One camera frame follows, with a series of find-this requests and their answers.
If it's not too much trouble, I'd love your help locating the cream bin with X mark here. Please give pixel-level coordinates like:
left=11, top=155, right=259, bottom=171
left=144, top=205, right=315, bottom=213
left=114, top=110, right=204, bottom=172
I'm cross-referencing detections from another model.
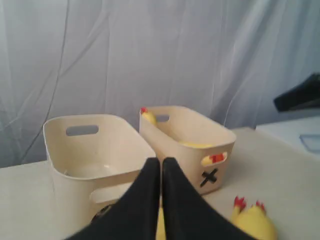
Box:
left=139, top=105, right=236, bottom=195

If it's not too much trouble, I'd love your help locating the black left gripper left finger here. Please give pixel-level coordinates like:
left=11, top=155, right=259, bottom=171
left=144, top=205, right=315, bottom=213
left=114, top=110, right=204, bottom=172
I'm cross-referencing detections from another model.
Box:
left=68, top=157, right=160, bottom=240

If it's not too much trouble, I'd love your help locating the cream bin with O mark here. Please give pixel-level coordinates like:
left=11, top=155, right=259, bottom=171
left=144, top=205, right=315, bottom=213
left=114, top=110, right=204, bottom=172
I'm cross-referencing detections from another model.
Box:
left=43, top=114, right=156, bottom=224

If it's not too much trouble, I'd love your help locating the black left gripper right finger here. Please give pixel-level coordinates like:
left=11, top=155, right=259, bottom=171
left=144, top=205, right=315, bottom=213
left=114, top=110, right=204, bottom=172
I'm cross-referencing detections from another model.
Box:
left=161, top=157, right=252, bottom=240

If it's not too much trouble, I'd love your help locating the yellow rubber chicken whole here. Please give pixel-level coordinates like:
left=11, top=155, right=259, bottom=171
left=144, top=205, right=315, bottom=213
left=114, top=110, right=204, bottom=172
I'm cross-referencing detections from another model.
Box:
left=155, top=206, right=166, bottom=240
left=230, top=196, right=278, bottom=240

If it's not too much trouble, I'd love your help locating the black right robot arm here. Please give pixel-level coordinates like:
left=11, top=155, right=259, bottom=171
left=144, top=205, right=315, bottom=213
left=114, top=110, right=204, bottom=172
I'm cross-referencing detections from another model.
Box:
left=273, top=72, right=320, bottom=113

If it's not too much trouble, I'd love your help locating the headless yellow chicken body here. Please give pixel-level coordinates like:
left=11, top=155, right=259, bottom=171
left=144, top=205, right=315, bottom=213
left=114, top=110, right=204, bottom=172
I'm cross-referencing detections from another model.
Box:
left=179, top=141, right=228, bottom=167

